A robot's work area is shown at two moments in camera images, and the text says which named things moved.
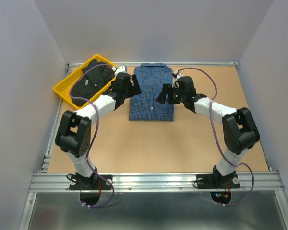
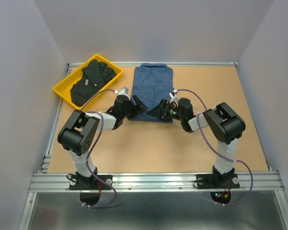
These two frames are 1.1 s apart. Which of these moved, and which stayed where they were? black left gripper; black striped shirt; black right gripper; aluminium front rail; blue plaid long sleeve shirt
Moved: black left gripper; black right gripper
Stayed: blue plaid long sleeve shirt; aluminium front rail; black striped shirt
